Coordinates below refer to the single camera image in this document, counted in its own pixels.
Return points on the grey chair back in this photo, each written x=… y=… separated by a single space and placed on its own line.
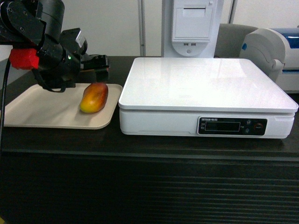
x=230 y=39

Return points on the white checkout scale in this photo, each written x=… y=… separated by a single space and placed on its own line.
x=204 y=97

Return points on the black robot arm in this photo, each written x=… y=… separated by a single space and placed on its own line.
x=25 y=23

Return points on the dark red yellow mango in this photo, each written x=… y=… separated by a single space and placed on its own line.
x=94 y=98

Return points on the white blue label printer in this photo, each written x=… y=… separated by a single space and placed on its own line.
x=275 y=51

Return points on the beige plastic tray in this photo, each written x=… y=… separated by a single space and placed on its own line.
x=40 y=108

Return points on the black checkout counter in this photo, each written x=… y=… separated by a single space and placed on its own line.
x=68 y=176

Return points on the white receipt printer terminal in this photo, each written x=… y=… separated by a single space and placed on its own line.
x=190 y=27

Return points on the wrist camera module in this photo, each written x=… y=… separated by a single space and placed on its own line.
x=74 y=41

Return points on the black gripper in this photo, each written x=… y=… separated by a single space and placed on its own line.
x=58 y=68

